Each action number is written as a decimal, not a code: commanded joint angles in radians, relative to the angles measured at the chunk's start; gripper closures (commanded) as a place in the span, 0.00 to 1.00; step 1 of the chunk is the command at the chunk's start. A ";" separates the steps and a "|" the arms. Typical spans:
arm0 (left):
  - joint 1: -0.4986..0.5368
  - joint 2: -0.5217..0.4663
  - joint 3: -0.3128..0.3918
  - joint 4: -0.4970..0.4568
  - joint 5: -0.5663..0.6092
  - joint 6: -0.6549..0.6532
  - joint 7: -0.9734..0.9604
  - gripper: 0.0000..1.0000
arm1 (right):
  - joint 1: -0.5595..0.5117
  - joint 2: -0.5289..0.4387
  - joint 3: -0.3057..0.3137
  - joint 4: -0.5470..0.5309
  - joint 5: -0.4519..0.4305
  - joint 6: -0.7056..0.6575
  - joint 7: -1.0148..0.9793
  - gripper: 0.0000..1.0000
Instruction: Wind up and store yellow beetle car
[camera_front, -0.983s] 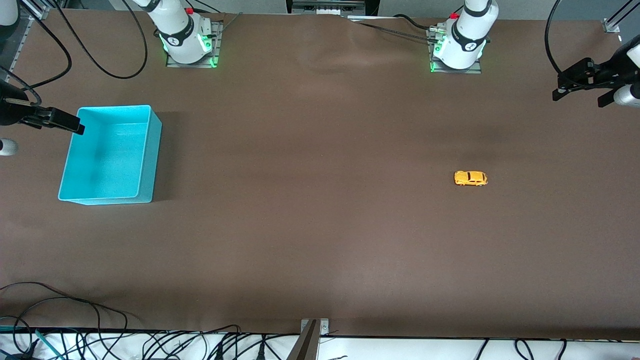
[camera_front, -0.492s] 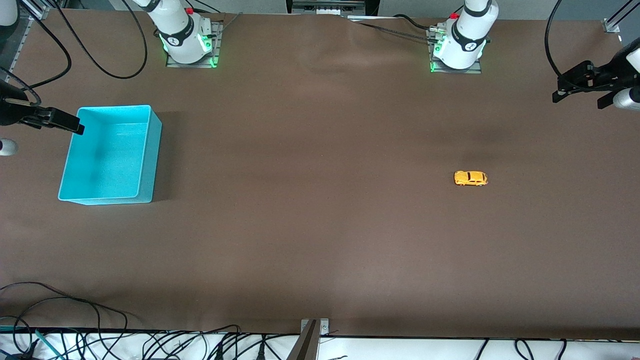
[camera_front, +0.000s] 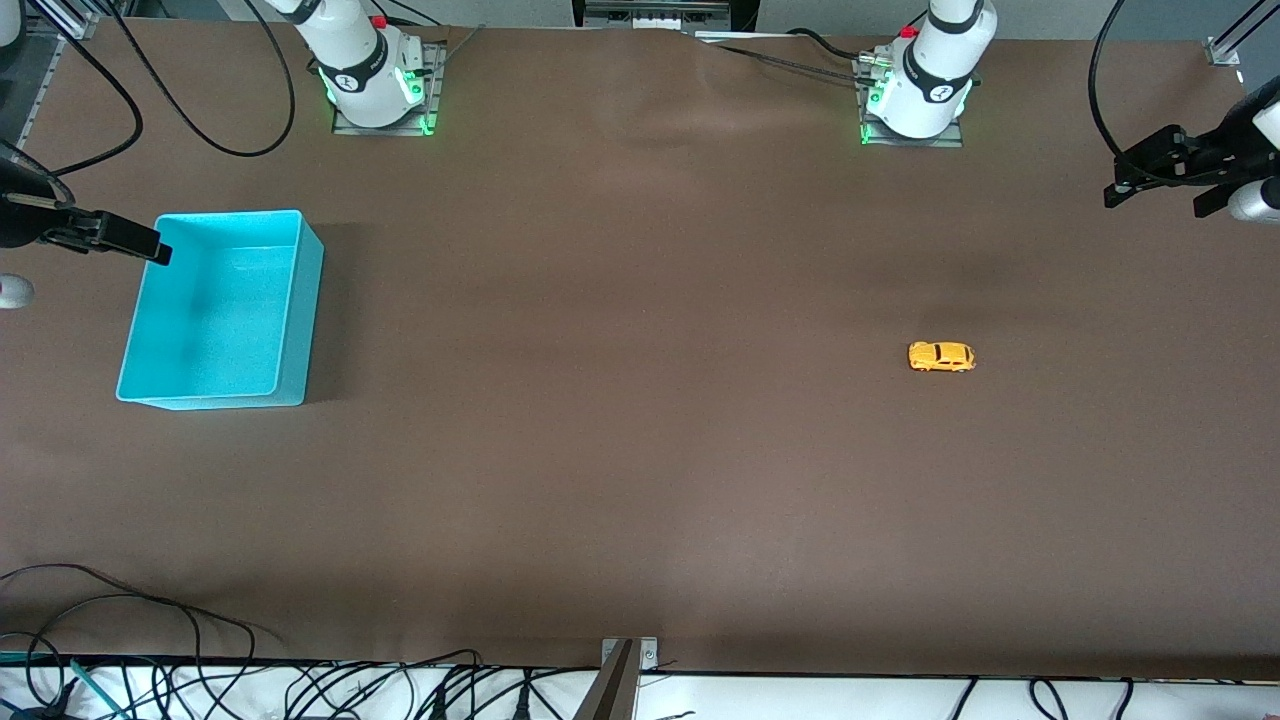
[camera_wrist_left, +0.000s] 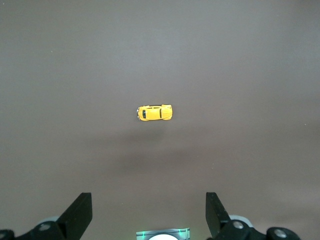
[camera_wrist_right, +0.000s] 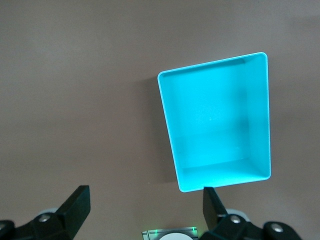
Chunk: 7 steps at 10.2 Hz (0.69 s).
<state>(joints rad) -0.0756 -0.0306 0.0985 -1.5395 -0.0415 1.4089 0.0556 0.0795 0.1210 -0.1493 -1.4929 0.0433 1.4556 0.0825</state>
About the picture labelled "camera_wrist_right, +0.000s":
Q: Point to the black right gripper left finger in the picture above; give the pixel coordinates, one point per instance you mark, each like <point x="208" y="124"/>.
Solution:
<point x="72" y="212"/>

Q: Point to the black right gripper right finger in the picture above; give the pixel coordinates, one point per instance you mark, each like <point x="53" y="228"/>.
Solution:
<point x="212" y="212"/>

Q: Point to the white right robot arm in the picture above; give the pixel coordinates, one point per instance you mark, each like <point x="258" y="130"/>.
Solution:
<point x="175" y="237"/>

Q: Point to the teal plastic bin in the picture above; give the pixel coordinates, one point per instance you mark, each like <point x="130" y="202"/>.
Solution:
<point x="212" y="120"/>

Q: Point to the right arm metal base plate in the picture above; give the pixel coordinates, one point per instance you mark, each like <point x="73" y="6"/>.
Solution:
<point x="147" y="235"/>

